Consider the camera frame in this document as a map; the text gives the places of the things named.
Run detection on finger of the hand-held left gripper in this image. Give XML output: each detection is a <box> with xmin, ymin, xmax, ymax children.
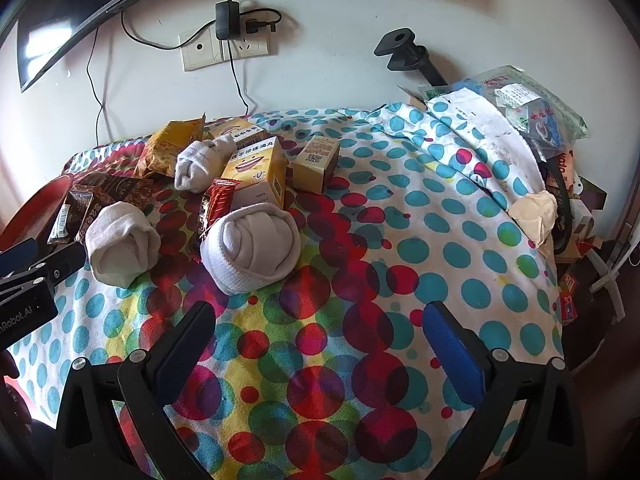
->
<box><xmin>0</xmin><ymin>239</ymin><xmax>40</xmax><ymax>277</ymax></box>
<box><xmin>30</xmin><ymin>241</ymin><xmax>87</xmax><ymax>283</ymax></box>

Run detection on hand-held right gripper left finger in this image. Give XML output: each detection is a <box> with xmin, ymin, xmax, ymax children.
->
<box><xmin>52</xmin><ymin>300</ymin><xmax>217</xmax><ymax>480</ymax></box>

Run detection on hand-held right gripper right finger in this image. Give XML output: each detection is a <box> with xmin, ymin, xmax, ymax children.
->
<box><xmin>422</xmin><ymin>301</ymin><xmax>588</xmax><ymax>480</ymax></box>

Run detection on round red tray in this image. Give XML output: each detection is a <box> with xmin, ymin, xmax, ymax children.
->
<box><xmin>0</xmin><ymin>177</ymin><xmax>72</xmax><ymax>253</ymax></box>

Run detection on red snack packet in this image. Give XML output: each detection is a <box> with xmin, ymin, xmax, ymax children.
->
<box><xmin>196</xmin><ymin>178</ymin><xmax>236</xmax><ymax>242</ymax></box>

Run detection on yellow snack packet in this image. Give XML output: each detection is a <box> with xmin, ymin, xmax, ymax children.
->
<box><xmin>135</xmin><ymin>115</ymin><xmax>207</xmax><ymax>179</ymax></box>

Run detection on yellow medicine box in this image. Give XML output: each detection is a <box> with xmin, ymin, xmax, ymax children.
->
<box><xmin>207</xmin><ymin>119</ymin><xmax>267</xmax><ymax>150</ymax></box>
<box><xmin>220</xmin><ymin>136</ymin><xmax>287</xmax><ymax>209</ymax></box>

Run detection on small tan medicine box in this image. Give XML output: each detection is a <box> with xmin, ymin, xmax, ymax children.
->
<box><xmin>292</xmin><ymin>135</ymin><xmax>341</xmax><ymax>195</ymax></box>

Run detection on colourful polka dot blanket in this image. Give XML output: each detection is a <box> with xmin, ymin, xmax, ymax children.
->
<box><xmin>0</xmin><ymin>105</ymin><xmax>566</xmax><ymax>480</ymax></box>

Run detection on small red box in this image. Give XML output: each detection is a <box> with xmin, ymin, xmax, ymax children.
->
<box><xmin>559</xmin><ymin>275</ymin><xmax>582</xmax><ymax>324</ymax></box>

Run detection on crumpled white tissue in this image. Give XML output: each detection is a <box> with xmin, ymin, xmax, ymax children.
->
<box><xmin>508</xmin><ymin>191</ymin><xmax>559</xmax><ymax>244</ymax></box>

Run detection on white plastic stand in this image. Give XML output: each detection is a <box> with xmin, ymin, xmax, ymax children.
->
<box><xmin>589</xmin><ymin>246</ymin><xmax>627</xmax><ymax>322</ymax></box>

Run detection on white stained cloth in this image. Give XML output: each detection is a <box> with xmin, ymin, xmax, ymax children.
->
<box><xmin>437</xmin><ymin>87</ymin><xmax>544</xmax><ymax>202</ymax></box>

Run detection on black curved monitor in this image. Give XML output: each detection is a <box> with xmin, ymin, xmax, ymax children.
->
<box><xmin>17</xmin><ymin>0</ymin><xmax>181</xmax><ymax>93</ymax></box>

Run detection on clear plastic bag of packets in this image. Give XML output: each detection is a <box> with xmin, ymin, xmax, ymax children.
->
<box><xmin>417</xmin><ymin>65</ymin><xmax>589</xmax><ymax>162</ymax></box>

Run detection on brown cardboard box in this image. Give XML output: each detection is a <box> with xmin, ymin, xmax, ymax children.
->
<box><xmin>397</xmin><ymin>85</ymin><xmax>436</xmax><ymax>111</ymax></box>

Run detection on white power socket plate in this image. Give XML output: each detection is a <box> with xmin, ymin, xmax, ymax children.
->
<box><xmin>220</xmin><ymin>34</ymin><xmax>277</xmax><ymax>59</ymax></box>

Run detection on black power adapter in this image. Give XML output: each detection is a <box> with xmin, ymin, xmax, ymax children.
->
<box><xmin>215</xmin><ymin>0</ymin><xmax>242</xmax><ymax>41</ymax></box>

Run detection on black strap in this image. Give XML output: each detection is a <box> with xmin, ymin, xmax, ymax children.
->
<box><xmin>541</xmin><ymin>157</ymin><xmax>577</xmax><ymax>262</ymax></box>

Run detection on thin black hanging cable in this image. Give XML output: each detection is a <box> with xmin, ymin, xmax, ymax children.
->
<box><xmin>86</xmin><ymin>25</ymin><xmax>109</xmax><ymax>147</ymax></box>

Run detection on black monitor power cable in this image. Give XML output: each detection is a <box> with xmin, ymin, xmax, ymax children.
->
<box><xmin>121</xmin><ymin>6</ymin><xmax>283</xmax><ymax>52</ymax></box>

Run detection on black adapter cable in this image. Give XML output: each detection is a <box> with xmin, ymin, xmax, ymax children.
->
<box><xmin>226</xmin><ymin>39</ymin><xmax>250</xmax><ymax>114</ymax></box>

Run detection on black clamp mount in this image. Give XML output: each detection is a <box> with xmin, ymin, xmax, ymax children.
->
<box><xmin>374</xmin><ymin>27</ymin><xmax>449</xmax><ymax>87</ymax></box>

